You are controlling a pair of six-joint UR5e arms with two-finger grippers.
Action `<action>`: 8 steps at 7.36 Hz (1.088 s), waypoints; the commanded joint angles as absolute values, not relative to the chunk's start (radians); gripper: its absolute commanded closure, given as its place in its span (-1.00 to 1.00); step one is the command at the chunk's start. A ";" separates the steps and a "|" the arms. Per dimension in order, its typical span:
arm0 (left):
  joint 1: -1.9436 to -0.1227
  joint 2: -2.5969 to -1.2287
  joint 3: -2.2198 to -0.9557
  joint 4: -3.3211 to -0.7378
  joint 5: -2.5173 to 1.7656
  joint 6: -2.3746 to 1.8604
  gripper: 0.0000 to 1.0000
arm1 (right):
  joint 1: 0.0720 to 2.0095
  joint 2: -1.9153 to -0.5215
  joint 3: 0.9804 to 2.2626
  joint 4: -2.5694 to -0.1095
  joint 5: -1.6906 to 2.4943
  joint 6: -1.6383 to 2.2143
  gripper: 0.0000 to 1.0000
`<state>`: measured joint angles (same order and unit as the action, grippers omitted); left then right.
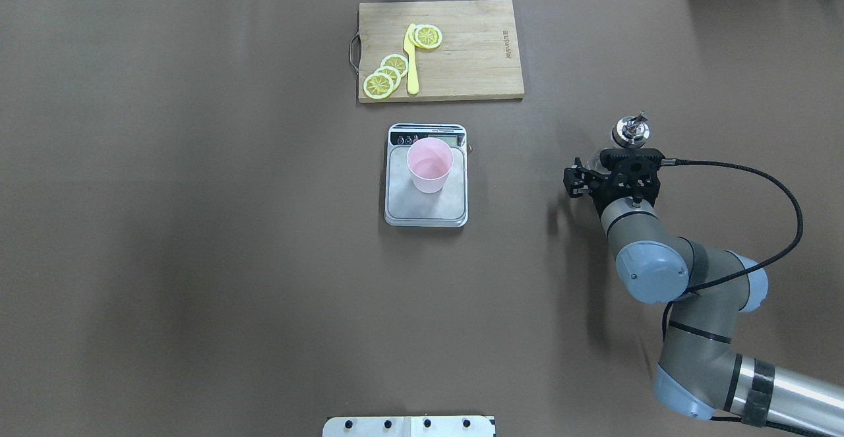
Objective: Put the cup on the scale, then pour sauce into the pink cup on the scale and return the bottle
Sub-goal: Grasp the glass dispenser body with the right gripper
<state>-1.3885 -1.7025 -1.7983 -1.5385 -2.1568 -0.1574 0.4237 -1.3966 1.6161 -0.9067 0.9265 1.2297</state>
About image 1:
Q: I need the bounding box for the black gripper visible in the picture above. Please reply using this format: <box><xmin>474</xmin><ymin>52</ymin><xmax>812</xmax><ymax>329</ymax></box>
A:
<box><xmin>590</xmin><ymin>149</ymin><xmax>665</xmax><ymax>210</ymax></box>

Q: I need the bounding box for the glass sauce bottle metal spout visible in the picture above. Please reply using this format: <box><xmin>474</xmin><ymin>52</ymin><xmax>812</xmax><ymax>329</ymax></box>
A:
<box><xmin>588</xmin><ymin>111</ymin><xmax>650</xmax><ymax>173</ymax></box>

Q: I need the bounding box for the pink plastic cup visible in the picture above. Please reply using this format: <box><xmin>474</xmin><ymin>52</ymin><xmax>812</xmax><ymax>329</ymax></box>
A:
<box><xmin>407</xmin><ymin>136</ymin><xmax>454</xmax><ymax>194</ymax></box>

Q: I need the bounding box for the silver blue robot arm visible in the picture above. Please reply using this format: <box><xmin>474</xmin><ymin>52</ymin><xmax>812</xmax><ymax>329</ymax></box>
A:
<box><xmin>564</xmin><ymin>148</ymin><xmax>842</xmax><ymax>436</ymax></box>

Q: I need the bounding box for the silver digital kitchen scale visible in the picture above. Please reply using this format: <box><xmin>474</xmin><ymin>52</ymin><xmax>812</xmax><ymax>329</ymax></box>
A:
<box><xmin>384</xmin><ymin>123</ymin><xmax>468</xmax><ymax>229</ymax></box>

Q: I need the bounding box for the wooden cutting board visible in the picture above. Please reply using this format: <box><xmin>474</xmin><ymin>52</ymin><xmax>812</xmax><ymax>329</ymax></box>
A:
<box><xmin>357</xmin><ymin>0</ymin><xmax>526</xmax><ymax>103</ymax></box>

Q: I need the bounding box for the yellow plastic knife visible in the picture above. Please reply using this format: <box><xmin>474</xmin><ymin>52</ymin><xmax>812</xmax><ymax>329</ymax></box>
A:
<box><xmin>403</xmin><ymin>23</ymin><xmax>419</xmax><ymax>96</ymax></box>

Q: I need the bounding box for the lemon slice at knife tip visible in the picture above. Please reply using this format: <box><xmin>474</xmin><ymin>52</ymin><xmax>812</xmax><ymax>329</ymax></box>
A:
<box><xmin>410</xmin><ymin>24</ymin><xmax>443</xmax><ymax>50</ymax></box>

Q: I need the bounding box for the middle lemon slice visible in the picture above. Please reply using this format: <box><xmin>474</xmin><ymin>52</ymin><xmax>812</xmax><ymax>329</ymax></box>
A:
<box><xmin>374</xmin><ymin>65</ymin><xmax>403</xmax><ymax>90</ymax></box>

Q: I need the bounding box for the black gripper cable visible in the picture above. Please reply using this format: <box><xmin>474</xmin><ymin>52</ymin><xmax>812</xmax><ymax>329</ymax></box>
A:
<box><xmin>661</xmin><ymin>158</ymin><xmax>804</xmax><ymax>293</ymax></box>

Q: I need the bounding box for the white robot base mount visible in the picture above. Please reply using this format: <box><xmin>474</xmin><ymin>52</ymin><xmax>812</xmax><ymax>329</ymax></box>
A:
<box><xmin>322</xmin><ymin>415</ymin><xmax>497</xmax><ymax>436</ymax></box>

